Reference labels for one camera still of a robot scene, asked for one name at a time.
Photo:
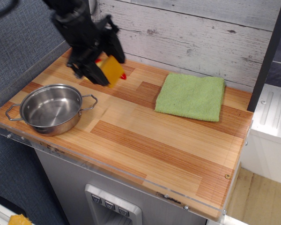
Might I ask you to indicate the red toy chili pepper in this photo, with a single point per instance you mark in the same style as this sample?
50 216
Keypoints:
123 76

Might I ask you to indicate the yellow cube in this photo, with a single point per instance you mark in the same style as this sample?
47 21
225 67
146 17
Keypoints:
111 68

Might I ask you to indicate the green towel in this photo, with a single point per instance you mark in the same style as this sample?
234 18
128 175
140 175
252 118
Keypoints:
188 96

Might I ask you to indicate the silver cabinet with dispenser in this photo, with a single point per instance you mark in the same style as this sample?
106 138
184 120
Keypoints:
107 194

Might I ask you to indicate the yellow black object bottom left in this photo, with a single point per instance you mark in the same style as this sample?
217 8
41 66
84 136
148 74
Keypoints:
19 220

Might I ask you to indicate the white toy sink unit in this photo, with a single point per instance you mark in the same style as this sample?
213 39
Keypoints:
262 151

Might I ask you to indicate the clear acrylic table guard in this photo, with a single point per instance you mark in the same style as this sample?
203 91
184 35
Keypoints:
84 161

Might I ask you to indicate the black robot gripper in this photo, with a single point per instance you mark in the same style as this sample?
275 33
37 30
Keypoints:
88 40

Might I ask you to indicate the stainless steel pot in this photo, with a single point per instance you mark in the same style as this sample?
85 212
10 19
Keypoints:
53 109

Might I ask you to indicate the dark grey right post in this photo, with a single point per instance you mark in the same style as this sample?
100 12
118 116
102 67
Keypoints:
269 56

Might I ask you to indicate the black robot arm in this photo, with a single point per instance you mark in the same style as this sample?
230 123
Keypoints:
63 7

